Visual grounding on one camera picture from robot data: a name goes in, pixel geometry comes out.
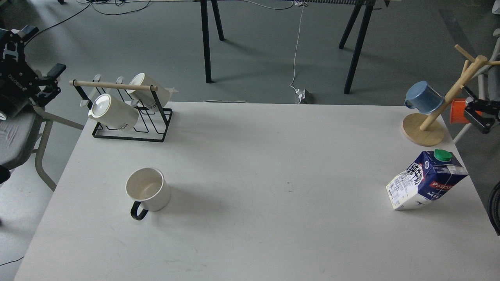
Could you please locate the white mug black handle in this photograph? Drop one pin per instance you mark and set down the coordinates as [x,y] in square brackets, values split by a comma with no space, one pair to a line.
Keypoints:
[148,189]

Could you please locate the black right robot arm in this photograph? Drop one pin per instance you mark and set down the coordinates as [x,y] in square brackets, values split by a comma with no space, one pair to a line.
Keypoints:
[480,113]

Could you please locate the black wire mug rack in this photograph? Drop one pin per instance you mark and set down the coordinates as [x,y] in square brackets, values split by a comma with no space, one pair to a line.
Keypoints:
[150,127]

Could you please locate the grey power adapter on floor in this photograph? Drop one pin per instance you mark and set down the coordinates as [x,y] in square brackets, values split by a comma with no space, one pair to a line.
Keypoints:
[303,96]

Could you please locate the blue white milk carton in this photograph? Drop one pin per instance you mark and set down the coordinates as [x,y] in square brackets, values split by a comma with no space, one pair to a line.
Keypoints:
[426,179]

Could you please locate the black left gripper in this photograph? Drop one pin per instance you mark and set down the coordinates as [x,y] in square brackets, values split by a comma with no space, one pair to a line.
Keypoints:
[21,85]

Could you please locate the white mug rear on rack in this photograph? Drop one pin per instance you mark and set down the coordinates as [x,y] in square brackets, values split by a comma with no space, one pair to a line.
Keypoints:
[145,96]

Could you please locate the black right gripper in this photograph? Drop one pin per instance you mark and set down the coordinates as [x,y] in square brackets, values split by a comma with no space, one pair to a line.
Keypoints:
[482,114]

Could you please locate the black table legs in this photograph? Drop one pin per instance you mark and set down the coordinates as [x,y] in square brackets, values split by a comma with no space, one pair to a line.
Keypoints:
[205,34]
[369,6]

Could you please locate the white mug on rack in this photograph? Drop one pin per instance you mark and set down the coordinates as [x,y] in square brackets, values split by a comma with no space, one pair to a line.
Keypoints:
[145,96]
[114,113]

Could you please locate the black table legs left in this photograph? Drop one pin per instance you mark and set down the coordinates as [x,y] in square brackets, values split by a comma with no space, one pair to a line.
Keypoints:
[205,34]

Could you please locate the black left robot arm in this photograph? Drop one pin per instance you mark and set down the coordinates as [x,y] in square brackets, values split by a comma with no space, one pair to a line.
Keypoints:
[13,44]

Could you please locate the grey chair left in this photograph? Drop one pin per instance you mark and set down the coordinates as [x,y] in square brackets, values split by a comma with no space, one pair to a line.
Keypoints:
[25,134]

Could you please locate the wooden mug tree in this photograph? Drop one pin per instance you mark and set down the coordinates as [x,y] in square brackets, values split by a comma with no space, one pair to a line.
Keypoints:
[422,129]

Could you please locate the blue mug on tree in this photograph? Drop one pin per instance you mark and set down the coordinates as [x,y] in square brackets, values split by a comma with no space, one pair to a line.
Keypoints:
[423,97]

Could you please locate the white mug front on rack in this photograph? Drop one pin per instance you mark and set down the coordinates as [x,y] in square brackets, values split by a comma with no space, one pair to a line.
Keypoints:
[114,113]

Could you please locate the black table legs right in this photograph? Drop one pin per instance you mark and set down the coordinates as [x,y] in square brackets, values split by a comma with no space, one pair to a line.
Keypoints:
[369,6]

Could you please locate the orange mug on tree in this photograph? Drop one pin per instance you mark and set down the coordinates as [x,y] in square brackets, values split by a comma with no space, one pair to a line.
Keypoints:
[457,110]

